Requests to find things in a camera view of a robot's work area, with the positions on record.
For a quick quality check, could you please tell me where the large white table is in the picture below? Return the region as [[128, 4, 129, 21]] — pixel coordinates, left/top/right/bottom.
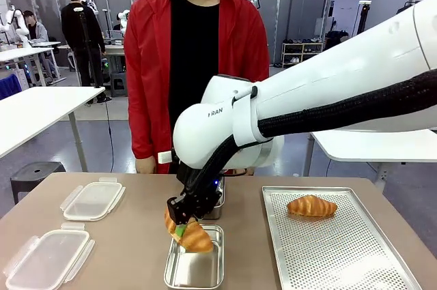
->
[[0, 85, 107, 173]]

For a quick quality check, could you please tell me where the black round-hole stool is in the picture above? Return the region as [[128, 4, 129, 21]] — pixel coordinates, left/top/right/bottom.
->
[[10, 161, 68, 205]]

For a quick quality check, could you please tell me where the perforated metal baking tray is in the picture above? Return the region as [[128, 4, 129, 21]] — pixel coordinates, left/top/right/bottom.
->
[[262, 186, 423, 290]]

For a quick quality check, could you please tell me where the seated person in grey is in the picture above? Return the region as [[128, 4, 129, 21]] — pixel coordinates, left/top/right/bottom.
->
[[23, 10, 58, 83]]

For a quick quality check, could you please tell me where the person's right hand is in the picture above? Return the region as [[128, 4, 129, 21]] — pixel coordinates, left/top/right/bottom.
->
[[136, 157, 158, 175]]

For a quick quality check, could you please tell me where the person's right forearm red sleeve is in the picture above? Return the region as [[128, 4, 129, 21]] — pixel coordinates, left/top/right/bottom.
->
[[130, 98, 161, 161]]

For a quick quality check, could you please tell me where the golden croissant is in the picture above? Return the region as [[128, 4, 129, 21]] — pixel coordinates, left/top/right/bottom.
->
[[164, 208, 214, 254], [286, 194, 339, 218]]

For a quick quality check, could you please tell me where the blue chair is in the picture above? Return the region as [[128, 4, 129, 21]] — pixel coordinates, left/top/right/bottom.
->
[[0, 73, 23, 100]]

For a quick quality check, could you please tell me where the grey plastic stool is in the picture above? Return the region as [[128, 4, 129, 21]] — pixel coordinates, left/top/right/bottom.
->
[[109, 72, 128, 98]]

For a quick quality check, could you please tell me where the black tripod stand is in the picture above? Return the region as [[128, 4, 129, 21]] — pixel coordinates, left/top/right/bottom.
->
[[72, 6, 104, 89]]

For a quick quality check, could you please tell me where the translucent plastic container lid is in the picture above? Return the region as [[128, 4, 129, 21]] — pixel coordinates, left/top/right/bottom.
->
[[2, 222, 96, 290], [60, 177, 126, 222]]

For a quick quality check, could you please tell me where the standing man in black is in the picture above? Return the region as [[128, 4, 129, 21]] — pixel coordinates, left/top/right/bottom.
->
[[61, 0, 107, 88]]

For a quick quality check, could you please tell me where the person in red jacket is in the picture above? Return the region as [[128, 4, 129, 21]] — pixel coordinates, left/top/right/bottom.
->
[[123, 0, 270, 175]]

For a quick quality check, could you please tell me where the rectangular steel container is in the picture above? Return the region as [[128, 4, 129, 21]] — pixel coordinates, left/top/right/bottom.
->
[[163, 224, 225, 290], [203, 177, 227, 220]]

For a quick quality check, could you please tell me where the thin black floor cable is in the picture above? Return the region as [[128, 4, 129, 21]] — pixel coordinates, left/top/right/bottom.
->
[[104, 98, 115, 173]]

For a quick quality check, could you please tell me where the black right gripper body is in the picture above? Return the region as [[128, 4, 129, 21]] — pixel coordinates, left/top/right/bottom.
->
[[175, 163, 225, 220]]

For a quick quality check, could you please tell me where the white table with legs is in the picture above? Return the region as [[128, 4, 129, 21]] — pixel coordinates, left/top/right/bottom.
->
[[302, 128, 437, 196]]

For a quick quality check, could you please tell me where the black braided cable sleeve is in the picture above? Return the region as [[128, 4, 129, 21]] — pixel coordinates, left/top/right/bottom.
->
[[182, 68, 437, 202]]

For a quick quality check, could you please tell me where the white background work desk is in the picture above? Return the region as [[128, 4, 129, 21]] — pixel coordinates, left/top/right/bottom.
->
[[0, 40, 62, 87]]

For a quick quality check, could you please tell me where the white humanoid background robot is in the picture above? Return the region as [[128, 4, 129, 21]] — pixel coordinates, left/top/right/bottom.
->
[[117, 9, 131, 37]]

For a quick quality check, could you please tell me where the shoe rack with shoes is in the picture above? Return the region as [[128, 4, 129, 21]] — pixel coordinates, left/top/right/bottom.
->
[[281, 38, 326, 68]]

